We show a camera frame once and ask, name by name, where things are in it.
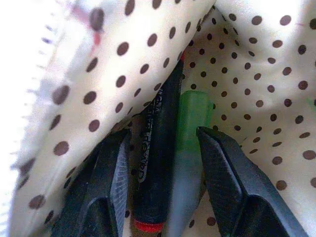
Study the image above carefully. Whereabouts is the grey plaid pouch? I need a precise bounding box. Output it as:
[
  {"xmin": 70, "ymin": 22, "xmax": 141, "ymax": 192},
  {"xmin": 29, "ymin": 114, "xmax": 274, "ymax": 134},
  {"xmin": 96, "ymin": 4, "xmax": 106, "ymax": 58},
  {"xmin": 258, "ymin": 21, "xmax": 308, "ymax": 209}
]
[{"xmin": 7, "ymin": 0, "xmax": 316, "ymax": 237}]

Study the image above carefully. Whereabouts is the black marker with red band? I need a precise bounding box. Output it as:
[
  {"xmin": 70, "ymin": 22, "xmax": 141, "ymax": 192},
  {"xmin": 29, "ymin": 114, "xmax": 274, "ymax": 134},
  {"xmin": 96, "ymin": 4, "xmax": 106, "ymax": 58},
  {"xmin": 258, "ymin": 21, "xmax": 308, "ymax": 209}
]
[{"xmin": 132, "ymin": 50, "xmax": 186, "ymax": 234}]

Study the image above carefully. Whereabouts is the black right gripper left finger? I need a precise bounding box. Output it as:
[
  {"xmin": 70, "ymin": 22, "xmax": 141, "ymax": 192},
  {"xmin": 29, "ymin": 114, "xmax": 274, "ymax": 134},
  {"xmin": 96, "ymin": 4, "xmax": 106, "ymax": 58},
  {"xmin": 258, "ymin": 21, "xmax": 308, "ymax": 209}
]
[{"xmin": 50, "ymin": 128, "xmax": 133, "ymax": 237}]

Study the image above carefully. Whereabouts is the marker with green cap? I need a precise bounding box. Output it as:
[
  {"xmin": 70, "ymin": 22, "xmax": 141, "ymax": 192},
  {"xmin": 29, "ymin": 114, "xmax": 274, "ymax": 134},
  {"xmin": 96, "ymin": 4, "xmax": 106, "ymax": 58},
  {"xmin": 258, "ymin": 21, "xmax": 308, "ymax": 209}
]
[{"xmin": 170, "ymin": 90, "xmax": 214, "ymax": 237}]

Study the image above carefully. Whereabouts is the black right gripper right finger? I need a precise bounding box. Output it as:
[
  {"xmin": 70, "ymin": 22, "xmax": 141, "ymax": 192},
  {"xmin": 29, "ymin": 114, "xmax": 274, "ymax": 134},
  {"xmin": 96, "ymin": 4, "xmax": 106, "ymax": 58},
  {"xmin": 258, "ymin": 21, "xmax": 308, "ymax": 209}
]
[{"xmin": 196, "ymin": 126, "xmax": 309, "ymax": 237}]

